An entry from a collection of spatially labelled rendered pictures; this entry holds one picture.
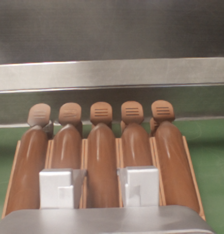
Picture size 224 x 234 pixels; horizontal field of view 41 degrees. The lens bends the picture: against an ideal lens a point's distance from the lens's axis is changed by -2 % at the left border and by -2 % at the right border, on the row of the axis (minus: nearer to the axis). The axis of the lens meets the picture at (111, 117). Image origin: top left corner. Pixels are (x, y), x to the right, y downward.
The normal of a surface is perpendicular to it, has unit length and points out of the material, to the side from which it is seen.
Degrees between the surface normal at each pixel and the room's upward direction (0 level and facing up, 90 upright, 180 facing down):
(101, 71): 55
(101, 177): 2
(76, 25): 90
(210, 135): 2
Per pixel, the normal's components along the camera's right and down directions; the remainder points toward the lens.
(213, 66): 0.04, 0.17
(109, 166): 0.45, -0.64
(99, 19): 0.05, 0.70
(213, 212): 0.00, -0.71
